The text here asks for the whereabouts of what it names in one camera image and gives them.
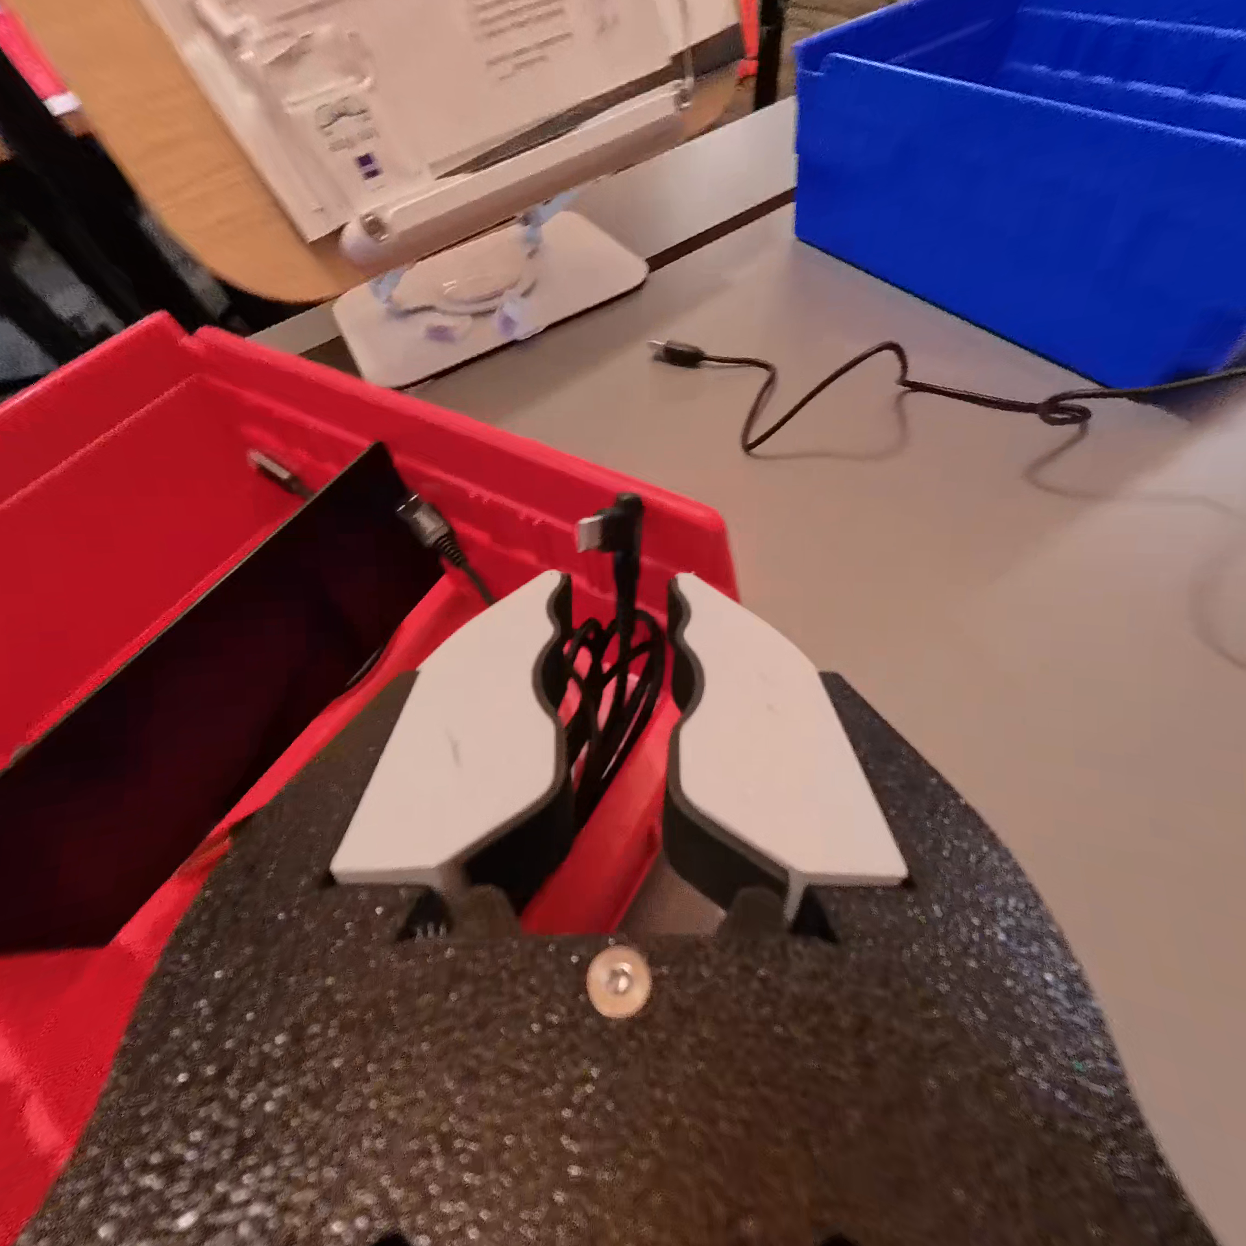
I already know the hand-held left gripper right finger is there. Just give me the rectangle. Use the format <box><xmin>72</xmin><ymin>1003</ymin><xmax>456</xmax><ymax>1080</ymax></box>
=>
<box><xmin>662</xmin><ymin>571</ymin><xmax>910</xmax><ymax>928</ymax></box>

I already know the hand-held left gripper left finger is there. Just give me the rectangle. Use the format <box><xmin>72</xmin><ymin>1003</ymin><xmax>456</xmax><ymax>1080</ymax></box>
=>
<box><xmin>330</xmin><ymin>569</ymin><xmax>580</xmax><ymax>916</ymax></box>

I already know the black usb cable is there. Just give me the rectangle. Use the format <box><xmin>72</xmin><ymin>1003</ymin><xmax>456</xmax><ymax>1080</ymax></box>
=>
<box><xmin>545</xmin><ymin>491</ymin><xmax>674</xmax><ymax>829</ymax></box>
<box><xmin>647</xmin><ymin>337</ymin><xmax>1246</xmax><ymax>458</ymax></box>
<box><xmin>394</xmin><ymin>491</ymin><xmax>499</xmax><ymax>603</ymax></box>
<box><xmin>244</xmin><ymin>446</ymin><xmax>318</xmax><ymax>499</ymax></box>

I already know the red plastic bin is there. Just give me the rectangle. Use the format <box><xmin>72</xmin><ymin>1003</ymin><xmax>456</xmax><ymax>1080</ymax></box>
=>
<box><xmin>0</xmin><ymin>310</ymin><xmax>741</xmax><ymax>1246</ymax></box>

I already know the grey desk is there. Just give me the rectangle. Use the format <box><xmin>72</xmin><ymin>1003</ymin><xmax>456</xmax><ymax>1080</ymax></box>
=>
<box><xmin>248</xmin><ymin>97</ymin><xmax>1246</xmax><ymax>1246</ymax></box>

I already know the black bin divider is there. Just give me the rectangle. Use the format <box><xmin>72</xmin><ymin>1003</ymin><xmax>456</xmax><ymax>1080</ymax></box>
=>
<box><xmin>0</xmin><ymin>441</ymin><xmax>449</xmax><ymax>955</ymax></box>

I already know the white document stand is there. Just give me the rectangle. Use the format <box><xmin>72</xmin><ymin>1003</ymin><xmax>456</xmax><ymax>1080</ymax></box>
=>
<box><xmin>137</xmin><ymin>0</ymin><xmax>756</xmax><ymax>390</ymax></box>

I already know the blue plastic bin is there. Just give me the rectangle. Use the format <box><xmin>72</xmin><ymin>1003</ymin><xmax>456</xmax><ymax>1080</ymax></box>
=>
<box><xmin>794</xmin><ymin>0</ymin><xmax>1246</xmax><ymax>390</ymax></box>

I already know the wooden table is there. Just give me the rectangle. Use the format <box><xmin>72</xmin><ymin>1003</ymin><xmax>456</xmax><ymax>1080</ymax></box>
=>
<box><xmin>19</xmin><ymin>0</ymin><xmax>391</xmax><ymax>305</ymax></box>

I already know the printed paper sheet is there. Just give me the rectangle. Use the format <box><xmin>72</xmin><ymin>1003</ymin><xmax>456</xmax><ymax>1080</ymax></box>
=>
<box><xmin>147</xmin><ymin>0</ymin><xmax>741</xmax><ymax>238</ymax></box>

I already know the black pole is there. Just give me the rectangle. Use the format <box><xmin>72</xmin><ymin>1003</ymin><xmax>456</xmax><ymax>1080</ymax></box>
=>
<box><xmin>753</xmin><ymin>0</ymin><xmax>789</xmax><ymax>110</ymax></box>

